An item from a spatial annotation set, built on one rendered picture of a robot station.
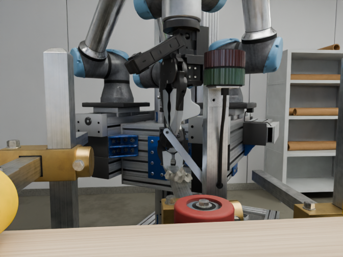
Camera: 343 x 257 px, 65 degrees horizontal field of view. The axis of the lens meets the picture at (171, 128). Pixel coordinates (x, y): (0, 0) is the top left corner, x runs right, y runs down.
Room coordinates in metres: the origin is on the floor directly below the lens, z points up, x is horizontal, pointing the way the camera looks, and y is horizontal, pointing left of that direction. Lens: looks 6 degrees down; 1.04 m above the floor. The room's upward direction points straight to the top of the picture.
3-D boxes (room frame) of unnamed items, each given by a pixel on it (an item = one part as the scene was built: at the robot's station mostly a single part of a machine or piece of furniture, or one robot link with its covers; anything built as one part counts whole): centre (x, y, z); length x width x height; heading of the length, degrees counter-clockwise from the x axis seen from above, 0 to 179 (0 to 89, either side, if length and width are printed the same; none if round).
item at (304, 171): (2.97, -1.56, 0.78); 0.90 x 0.45 x 1.55; 95
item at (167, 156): (0.79, 0.01, 0.86); 0.06 x 0.03 x 0.09; 6
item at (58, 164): (0.43, 0.20, 0.95); 0.13 x 0.06 x 0.05; 95
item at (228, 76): (0.41, -0.08, 1.08); 0.06 x 0.06 x 0.02
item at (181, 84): (0.51, -0.01, 1.07); 0.05 x 0.02 x 0.09; 26
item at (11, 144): (0.42, 0.25, 0.98); 0.02 x 0.02 x 0.01
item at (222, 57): (0.41, -0.08, 1.10); 0.06 x 0.06 x 0.02
